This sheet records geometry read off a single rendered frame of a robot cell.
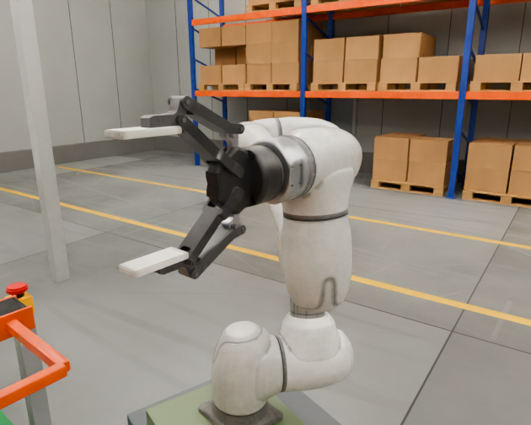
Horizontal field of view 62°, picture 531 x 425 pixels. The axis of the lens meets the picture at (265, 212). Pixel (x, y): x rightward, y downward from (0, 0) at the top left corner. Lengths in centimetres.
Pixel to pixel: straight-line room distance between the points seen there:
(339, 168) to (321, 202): 6
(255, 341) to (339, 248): 59
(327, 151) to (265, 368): 74
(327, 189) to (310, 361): 71
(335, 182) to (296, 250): 12
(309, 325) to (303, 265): 59
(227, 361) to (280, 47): 776
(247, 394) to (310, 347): 20
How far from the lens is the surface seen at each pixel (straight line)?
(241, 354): 120
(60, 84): 1140
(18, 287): 176
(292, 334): 125
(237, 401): 126
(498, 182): 741
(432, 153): 753
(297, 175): 58
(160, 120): 46
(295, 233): 66
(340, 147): 65
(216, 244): 53
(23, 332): 98
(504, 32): 865
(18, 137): 1092
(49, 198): 424
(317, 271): 66
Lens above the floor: 170
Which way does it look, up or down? 16 degrees down
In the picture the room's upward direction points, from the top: straight up
